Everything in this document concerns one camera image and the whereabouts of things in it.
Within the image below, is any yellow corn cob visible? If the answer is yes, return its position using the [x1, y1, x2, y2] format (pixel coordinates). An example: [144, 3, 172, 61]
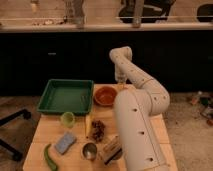
[85, 114, 92, 138]

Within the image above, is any light green cup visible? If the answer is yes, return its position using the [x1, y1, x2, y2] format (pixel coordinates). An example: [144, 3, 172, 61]
[60, 112, 75, 128]

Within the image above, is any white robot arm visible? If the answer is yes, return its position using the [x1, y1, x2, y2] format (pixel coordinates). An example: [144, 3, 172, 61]
[109, 46, 170, 171]

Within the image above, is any brown grape bunch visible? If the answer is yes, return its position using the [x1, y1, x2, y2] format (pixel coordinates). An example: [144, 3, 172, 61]
[91, 120, 105, 143]

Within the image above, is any green plastic tray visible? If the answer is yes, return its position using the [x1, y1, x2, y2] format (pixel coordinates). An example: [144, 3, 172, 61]
[37, 79, 94, 116]

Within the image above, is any orange bowl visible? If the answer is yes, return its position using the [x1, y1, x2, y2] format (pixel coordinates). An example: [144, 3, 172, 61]
[94, 86, 117, 106]

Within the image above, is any green cucumber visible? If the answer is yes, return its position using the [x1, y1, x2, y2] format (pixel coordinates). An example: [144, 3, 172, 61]
[44, 144, 58, 171]

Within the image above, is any blue sponge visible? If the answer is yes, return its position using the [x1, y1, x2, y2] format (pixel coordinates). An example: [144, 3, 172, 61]
[55, 132, 77, 155]

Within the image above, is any metal cup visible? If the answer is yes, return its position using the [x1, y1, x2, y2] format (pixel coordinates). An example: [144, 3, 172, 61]
[82, 143, 97, 161]

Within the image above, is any wooden block box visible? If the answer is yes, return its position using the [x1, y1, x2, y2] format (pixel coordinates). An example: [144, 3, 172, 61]
[98, 136, 122, 165]

